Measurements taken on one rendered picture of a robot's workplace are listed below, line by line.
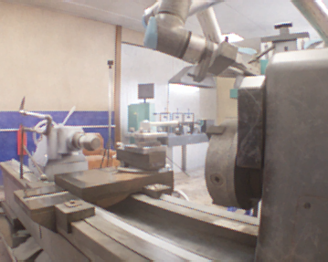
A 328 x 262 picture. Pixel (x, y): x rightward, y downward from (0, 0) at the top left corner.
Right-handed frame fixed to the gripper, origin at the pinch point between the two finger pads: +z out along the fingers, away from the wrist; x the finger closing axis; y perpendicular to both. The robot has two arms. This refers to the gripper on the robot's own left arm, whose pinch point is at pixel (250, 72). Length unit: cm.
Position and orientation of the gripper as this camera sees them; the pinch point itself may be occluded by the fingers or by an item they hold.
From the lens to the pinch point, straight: 82.0
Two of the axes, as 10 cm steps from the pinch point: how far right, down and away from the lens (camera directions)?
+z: 9.4, 3.1, 1.7
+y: 2.7, -9.4, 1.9
